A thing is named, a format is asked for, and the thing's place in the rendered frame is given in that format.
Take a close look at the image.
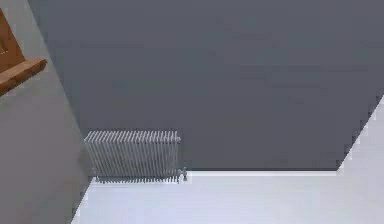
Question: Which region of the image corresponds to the grey ribbed radiator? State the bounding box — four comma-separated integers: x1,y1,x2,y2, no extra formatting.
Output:
83,129,189,184

